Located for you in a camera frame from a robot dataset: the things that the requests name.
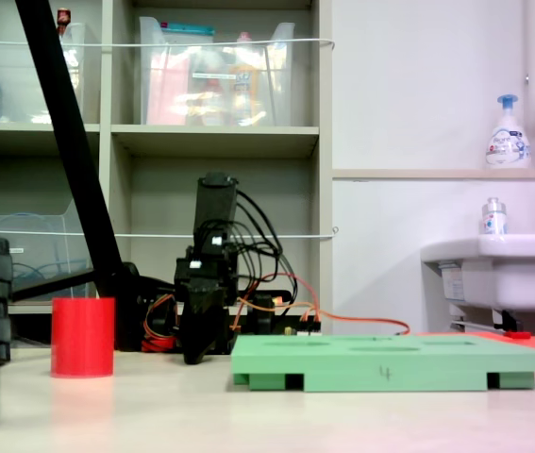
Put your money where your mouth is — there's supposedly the white sink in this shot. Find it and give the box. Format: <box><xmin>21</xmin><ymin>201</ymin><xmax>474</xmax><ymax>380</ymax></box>
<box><xmin>420</xmin><ymin>233</ymin><xmax>535</xmax><ymax>334</ymax></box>

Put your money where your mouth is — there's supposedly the blue top plastic pouch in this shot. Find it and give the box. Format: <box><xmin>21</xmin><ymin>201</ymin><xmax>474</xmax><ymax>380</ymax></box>
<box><xmin>162</xmin><ymin>23</ymin><xmax>216</xmax><ymax>126</ymax></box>

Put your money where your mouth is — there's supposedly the white blue soap dispenser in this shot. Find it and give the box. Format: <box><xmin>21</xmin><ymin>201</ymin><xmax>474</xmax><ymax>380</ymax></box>
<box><xmin>485</xmin><ymin>93</ymin><xmax>532</xmax><ymax>170</ymax></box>

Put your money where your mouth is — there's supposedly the thin black tripod brace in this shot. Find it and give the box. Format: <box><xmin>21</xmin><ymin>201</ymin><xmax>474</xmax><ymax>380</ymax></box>
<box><xmin>9</xmin><ymin>268</ymin><xmax>96</xmax><ymax>303</ymax></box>

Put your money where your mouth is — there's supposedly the red cylinder block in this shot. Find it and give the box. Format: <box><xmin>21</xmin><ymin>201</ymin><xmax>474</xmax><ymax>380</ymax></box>
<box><xmin>50</xmin><ymin>296</ymin><xmax>116</xmax><ymax>378</ymax></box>

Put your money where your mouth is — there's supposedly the bottle with red cap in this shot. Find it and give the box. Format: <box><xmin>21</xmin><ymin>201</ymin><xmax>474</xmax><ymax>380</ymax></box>
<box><xmin>56</xmin><ymin>7</ymin><xmax>79</xmax><ymax>91</ymax></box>

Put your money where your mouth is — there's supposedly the clear bin with blue cables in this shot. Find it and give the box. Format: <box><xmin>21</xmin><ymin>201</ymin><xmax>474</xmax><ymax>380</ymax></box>
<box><xmin>0</xmin><ymin>197</ymin><xmax>96</xmax><ymax>303</ymax></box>

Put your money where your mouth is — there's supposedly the pink cap spray bottle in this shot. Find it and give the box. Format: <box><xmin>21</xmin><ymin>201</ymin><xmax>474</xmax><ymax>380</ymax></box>
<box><xmin>231</xmin><ymin>31</ymin><xmax>262</xmax><ymax>126</ymax></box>

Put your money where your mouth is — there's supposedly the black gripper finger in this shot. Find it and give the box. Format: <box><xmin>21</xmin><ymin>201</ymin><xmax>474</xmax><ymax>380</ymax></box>
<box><xmin>200</xmin><ymin>306</ymin><xmax>225</xmax><ymax>353</ymax></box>
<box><xmin>181</xmin><ymin>310</ymin><xmax>208</xmax><ymax>365</ymax></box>

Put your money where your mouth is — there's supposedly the large clear plastic bin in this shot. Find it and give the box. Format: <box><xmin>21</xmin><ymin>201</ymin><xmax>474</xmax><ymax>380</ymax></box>
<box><xmin>138</xmin><ymin>16</ymin><xmax>296</xmax><ymax>127</ymax></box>

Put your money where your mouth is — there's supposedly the long thin black cable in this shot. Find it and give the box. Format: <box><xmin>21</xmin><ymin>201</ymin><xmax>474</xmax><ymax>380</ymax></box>
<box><xmin>236</xmin><ymin>188</ymin><xmax>292</xmax><ymax>284</ymax></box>

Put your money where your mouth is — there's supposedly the small clear sanitizer bottle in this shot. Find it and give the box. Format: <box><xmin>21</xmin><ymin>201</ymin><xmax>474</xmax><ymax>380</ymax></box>
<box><xmin>480</xmin><ymin>196</ymin><xmax>509</xmax><ymax>236</ymax></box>

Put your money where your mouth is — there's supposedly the thick black tripod leg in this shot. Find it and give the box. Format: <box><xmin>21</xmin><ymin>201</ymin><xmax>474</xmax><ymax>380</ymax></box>
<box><xmin>14</xmin><ymin>0</ymin><xmax>143</xmax><ymax>350</ymax></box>

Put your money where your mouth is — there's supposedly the green shape hole board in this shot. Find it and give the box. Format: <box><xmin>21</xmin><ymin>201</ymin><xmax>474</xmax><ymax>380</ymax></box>
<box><xmin>230</xmin><ymin>333</ymin><xmax>535</xmax><ymax>393</ymax></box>

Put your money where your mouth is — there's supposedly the thin orange wire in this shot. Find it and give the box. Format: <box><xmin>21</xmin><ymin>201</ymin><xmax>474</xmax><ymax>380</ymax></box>
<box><xmin>231</xmin><ymin>272</ymin><xmax>412</xmax><ymax>337</ymax></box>

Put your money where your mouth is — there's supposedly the beige shelf unit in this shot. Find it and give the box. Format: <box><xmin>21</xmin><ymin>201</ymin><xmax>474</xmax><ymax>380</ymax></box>
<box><xmin>0</xmin><ymin>0</ymin><xmax>335</xmax><ymax>341</ymax></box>

